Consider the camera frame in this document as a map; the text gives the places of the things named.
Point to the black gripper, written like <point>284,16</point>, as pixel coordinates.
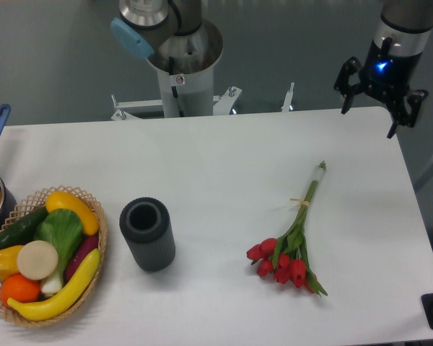
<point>385,74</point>

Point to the red tulip bouquet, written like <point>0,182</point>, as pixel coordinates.
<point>286,257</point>

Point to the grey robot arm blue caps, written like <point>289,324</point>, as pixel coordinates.
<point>184,48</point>

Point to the dark grey ribbed vase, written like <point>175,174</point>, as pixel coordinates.
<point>145,224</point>

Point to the purple eggplant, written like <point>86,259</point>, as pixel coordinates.
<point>88,244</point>

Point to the yellow squash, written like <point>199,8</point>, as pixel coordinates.
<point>66,200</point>

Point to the green leafy bok choy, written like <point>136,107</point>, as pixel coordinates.
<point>63,229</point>

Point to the woven wicker basket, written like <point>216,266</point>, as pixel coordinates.
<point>34,202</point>

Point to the yellow banana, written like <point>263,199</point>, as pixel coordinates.
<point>66,297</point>

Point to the beige round disc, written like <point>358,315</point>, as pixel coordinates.
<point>37,260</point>

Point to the green cucumber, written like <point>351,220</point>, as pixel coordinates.
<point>23,229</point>

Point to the orange fruit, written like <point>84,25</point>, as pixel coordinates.
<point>19,288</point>

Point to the yellow bell pepper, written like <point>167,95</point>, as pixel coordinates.
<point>8,261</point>

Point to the white metal base frame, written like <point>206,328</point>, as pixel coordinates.
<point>137,106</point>

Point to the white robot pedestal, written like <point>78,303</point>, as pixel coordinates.
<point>187,95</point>

